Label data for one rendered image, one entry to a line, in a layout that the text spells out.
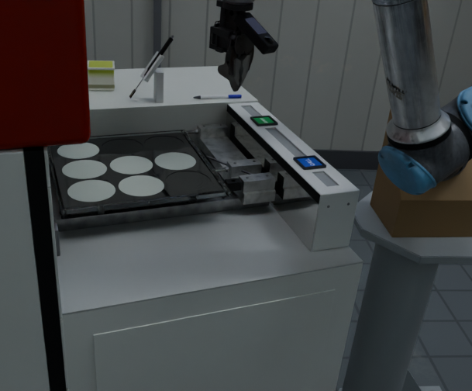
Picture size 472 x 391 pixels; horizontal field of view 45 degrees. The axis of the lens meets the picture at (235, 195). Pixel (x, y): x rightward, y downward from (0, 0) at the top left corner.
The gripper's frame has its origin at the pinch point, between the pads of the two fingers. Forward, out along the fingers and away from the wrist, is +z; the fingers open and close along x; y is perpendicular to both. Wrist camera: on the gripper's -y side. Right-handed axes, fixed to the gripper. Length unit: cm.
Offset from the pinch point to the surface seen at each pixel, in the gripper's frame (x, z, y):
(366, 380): -6, 71, -48
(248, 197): 14.8, 18.4, -17.2
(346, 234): 9.5, 19.9, -40.3
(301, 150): 0.1, 9.7, -20.8
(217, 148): 0.9, 18.2, 4.6
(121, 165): 29.1, 15.8, 10.1
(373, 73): -197, 50, 55
